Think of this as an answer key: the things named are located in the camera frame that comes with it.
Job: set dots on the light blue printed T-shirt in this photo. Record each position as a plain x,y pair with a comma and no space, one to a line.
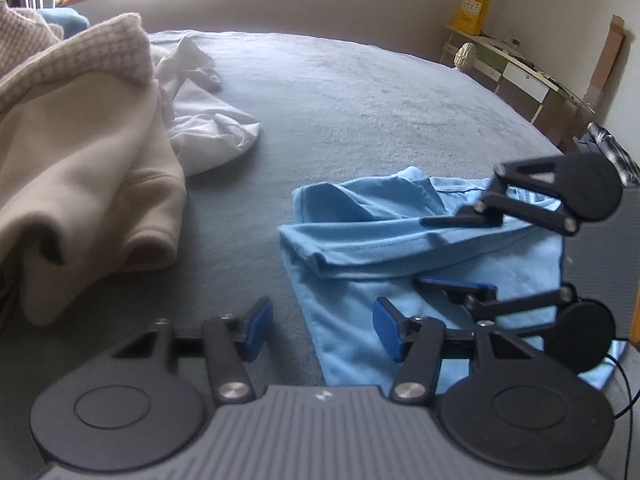
375,240

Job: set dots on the white wooden desk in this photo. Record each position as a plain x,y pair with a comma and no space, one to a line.
520,80

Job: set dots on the beige sweatshirt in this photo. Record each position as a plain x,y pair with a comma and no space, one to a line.
90,160

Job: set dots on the teal blue cloth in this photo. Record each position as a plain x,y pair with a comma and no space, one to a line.
62,20

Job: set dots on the white round ribbed object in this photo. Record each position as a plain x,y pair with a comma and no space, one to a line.
464,55

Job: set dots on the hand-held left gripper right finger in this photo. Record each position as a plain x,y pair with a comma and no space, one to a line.
386,329

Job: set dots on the long cardboard box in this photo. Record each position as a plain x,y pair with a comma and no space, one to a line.
605,60

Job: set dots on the plaid shirt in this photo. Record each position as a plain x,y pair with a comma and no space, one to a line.
612,152

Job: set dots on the yellow box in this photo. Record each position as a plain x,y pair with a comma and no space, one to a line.
471,14

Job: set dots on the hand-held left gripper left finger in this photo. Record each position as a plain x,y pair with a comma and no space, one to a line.
257,329

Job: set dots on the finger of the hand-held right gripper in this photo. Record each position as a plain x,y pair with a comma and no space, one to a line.
450,286
460,219

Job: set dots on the pale pink knit sweater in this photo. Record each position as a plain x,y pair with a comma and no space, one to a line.
20,35

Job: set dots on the white shirt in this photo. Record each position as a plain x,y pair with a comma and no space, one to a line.
205,135

